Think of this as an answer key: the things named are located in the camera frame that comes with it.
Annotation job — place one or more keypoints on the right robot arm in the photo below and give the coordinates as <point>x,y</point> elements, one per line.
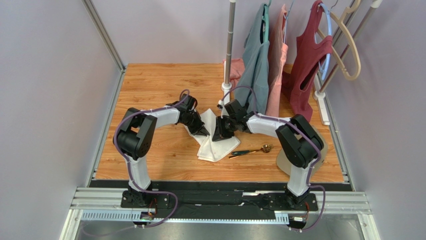
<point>299,141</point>

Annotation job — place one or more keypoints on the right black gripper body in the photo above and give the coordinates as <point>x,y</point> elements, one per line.
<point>221,128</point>

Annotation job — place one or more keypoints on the dark red tank top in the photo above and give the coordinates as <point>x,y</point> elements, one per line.
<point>310,56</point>

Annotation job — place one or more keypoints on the aluminium frame post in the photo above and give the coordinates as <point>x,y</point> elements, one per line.
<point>97,20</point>

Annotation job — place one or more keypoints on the metal clothes rack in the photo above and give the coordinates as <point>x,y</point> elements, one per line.
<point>333,61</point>

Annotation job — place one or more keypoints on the gold fork green handle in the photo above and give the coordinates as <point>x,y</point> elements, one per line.
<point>264,149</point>

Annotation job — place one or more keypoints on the salmon pink hanging shirt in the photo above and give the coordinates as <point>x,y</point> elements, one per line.
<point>277,56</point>

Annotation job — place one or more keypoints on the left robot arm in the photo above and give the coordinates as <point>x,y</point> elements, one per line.
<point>133,139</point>

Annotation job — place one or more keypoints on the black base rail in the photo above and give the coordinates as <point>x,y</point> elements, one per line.
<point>209,200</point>

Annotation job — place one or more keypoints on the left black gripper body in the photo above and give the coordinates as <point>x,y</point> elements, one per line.
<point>193,121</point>

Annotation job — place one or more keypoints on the grey-blue hanging shirt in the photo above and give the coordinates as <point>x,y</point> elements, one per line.
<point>253,88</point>

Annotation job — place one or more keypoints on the gold utensil dark handle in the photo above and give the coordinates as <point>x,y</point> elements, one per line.
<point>241,153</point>

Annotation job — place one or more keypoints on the pink cloth on table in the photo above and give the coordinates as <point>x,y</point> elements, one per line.
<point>237,69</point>

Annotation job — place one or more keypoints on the teal hanger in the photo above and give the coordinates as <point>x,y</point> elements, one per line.
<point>265,22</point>

